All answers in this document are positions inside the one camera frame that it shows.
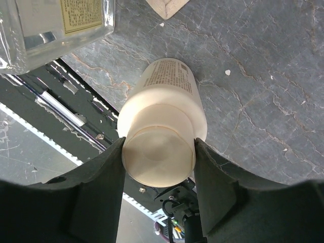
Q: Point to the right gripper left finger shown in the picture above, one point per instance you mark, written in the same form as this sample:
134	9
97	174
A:
82	205

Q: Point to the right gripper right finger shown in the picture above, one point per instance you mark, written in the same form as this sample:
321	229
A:
238	206

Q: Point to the cream round jar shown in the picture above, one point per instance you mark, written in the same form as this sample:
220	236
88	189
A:
160	121

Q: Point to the clear bottle grey cap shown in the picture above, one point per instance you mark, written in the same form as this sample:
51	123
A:
34	33

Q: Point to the cream canvas tote bag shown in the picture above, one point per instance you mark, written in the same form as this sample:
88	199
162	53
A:
167	8

